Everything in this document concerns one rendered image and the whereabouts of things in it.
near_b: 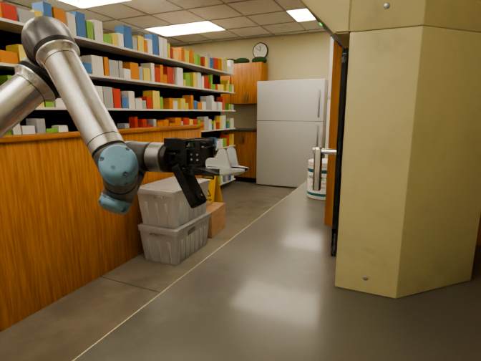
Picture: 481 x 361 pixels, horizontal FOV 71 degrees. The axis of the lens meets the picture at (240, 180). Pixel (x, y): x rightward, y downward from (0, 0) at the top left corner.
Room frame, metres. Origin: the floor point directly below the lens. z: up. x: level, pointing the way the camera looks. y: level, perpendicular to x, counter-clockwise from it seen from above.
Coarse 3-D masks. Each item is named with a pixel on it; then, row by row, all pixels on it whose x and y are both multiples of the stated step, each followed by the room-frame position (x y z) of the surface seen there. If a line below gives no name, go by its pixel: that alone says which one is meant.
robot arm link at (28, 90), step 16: (16, 64) 0.87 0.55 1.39; (32, 64) 0.87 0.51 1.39; (16, 80) 0.85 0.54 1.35; (32, 80) 0.86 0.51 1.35; (48, 80) 0.87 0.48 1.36; (0, 96) 0.82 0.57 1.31; (16, 96) 0.83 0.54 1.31; (32, 96) 0.86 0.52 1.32; (48, 96) 0.89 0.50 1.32; (0, 112) 0.80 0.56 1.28; (16, 112) 0.83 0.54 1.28; (0, 128) 0.80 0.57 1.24
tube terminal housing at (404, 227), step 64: (384, 0) 0.59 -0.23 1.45; (448, 0) 0.58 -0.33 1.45; (384, 64) 0.59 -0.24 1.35; (448, 64) 0.59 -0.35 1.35; (384, 128) 0.58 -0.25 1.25; (448, 128) 0.59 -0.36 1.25; (384, 192) 0.58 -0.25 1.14; (448, 192) 0.60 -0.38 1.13; (384, 256) 0.57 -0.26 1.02; (448, 256) 0.61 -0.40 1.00
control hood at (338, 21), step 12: (300, 0) 0.70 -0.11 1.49; (312, 0) 0.64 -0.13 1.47; (324, 0) 0.63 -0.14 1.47; (336, 0) 0.62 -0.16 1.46; (348, 0) 0.61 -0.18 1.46; (312, 12) 0.69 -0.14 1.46; (324, 12) 0.63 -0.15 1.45; (336, 12) 0.62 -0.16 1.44; (348, 12) 0.61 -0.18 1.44; (324, 24) 0.68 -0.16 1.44; (336, 24) 0.62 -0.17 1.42; (348, 24) 0.61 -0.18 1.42; (336, 36) 0.65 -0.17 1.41; (348, 36) 0.64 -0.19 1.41
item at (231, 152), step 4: (228, 148) 0.79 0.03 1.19; (232, 148) 0.78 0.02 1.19; (228, 152) 0.79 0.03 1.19; (232, 152) 0.78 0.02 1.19; (228, 156) 0.79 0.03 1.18; (232, 156) 0.78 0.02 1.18; (236, 156) 0.78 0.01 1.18; (232, 160) 0.78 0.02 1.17; (236, 160) 0.78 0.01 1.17; (232, 164) 0.78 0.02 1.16; (236, 164) 0.78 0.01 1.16; (244, 168) 0.76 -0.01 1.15
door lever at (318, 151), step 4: (316, 148) 0.67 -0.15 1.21; (320, 148) 0.67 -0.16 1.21; (324, 148) 0.67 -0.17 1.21; (328, 148) 0.67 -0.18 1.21; (316, 152) 0.67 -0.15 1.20; (320, 152) 0.67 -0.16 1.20; (324, 152) 0.67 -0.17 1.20; (328, 152) 0.67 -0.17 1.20; (332, 152) 0.66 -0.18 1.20; (316, 156) 0.67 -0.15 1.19; (320, 156) 0.67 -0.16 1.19; (316, 160) 0.67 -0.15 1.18; (320, 160) 0.67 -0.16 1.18; (316, 164) 0.67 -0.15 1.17; (320, 164) 0.67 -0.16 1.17; (316, 168) 0.67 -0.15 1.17; (320, 168) 0.67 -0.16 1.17; (316, 172) 0.67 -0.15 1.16; (320, 172) 0.67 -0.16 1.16; (316, 176) 0.67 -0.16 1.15; (320, 176) 0.67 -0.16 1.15; (316, 180) 0.67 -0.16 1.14; (320, 180) 0.67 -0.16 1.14; (316, 184) 0.67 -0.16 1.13; (320, 184) 0.67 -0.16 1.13; (316, 188) 0.67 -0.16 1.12; (320, 188) 0.67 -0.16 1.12
